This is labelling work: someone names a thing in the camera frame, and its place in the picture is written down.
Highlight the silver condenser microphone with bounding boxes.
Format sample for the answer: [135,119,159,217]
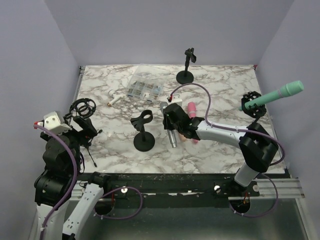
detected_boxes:
[159,101,177,148]

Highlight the pink microphone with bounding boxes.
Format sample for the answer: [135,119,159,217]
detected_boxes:
[187,101,201,145]

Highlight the beige microphone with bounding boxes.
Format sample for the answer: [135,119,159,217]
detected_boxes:
[178,133,187,142]

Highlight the black desk mic stand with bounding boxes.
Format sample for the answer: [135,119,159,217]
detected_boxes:
[176,47,197,85]
[130,109,155,152]

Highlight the teal microphone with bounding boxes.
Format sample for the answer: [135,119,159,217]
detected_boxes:
[245,80,304,107]

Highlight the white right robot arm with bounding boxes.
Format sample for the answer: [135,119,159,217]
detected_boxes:
[160,102,279,196]

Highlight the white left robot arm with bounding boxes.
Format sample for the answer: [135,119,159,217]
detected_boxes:
[34,115,111,240]

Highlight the small white cylinder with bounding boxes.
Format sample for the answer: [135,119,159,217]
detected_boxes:
[107,89,126,107]

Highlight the clear plastic parts box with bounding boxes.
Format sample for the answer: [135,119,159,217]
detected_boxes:
[125,64,170,103]

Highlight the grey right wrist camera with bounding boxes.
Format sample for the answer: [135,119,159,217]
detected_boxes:
[168,93,183,107]

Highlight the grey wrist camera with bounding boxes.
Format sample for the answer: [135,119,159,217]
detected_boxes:
[168,93,183,107]
[43,111,72,135]

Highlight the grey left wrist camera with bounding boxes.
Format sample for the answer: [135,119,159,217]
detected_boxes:
[43,111,72,135]

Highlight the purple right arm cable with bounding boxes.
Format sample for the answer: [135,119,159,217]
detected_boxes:
[167,82,287,218]

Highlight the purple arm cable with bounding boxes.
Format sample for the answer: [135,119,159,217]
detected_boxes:
[33,123,78,240]
[167,82,287,218]

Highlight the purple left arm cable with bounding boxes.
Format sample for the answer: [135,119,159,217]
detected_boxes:
[33,123,78,240]

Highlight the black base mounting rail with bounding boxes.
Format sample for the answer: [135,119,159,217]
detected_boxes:
[77,172,279,213]

